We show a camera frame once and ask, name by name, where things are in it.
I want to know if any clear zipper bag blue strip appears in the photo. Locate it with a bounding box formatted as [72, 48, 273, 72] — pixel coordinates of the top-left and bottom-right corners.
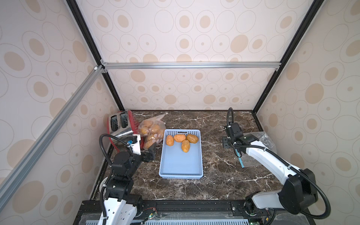
[232, 132, 279, 170]

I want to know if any clear zipper bag pink strip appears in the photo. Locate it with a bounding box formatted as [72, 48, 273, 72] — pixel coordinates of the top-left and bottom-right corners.
[137, 114, 166, 138]
[145, 121, 166, 144]

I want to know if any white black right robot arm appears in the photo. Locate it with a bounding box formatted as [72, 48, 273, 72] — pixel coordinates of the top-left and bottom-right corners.
[222, 108, 332, 225]

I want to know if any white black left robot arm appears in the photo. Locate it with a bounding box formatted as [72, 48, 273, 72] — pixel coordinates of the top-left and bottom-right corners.
[98, 134, 157, 225]

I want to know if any white perforated round object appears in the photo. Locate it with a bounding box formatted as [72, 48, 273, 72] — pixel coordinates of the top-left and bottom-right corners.
[99, 176, 108, 196]

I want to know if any light blue plastic basket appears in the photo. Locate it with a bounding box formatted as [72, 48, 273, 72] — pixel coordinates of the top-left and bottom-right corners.
[159, 129, 203, 180]

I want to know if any red and chrome toaster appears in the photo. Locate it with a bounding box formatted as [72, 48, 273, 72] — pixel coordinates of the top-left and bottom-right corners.
[107, 110, 138, 142]

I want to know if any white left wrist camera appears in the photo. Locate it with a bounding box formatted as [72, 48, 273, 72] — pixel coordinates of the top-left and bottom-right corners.
[127, 134, 141, 155]

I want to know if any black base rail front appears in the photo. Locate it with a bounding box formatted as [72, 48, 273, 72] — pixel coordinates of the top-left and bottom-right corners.
[73, 199, 316, 225]

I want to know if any silver aluminium rail back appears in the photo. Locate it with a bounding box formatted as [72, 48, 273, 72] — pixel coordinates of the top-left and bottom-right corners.
[103, 61, 281, 70]

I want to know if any silver aluminium rail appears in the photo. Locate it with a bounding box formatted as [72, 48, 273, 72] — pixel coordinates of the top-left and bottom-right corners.
[103, 61, 281, 70]
[1, 65, 104, 211]

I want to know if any silver aluminium rail left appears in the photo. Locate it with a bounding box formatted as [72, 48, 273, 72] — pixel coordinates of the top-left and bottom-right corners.
[1, 65, 104, 211]

